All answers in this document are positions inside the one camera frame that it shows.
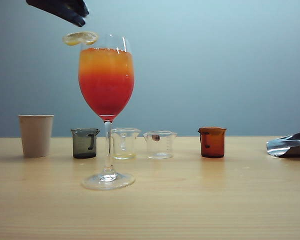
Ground clear measuring cup, yellow residue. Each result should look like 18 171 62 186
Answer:
109 128 142 161

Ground white paper cup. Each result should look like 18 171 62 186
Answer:
18 114 55 159

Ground silver foil bag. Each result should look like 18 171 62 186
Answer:
265 129 300 158

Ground clear measuring cup, brown handle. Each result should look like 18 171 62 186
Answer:
142 130 178 160

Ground wine glass with orange-red drink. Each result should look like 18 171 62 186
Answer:
78 34 136 191

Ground yellow lemon slice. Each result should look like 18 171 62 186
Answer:
62 31 100 47

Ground amber glass measuring cup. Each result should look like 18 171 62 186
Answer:
197 127 227 159

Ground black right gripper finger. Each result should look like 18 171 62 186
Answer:
54 0 90 18

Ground grey smoked glass measuring cup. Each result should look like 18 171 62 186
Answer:
69 128 101 159

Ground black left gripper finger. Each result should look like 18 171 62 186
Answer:
26 0 87 28

